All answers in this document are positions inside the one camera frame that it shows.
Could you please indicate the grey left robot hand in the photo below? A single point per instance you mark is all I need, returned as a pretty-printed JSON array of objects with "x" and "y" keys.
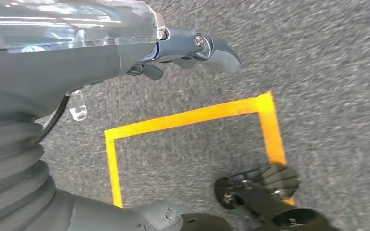
[{"x": 60, "y": 63}]

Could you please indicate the clear plastic tab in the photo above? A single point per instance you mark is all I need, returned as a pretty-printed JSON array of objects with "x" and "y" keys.
[{"x": 79, "y": 111}]

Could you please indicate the yellow floor tape square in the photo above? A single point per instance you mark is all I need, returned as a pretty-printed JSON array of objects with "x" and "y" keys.
[{"x": 188, "y": 116}]

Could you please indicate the black robot foot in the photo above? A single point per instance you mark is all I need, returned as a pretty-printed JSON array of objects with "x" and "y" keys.
[{"x": 277, "y": 178}]

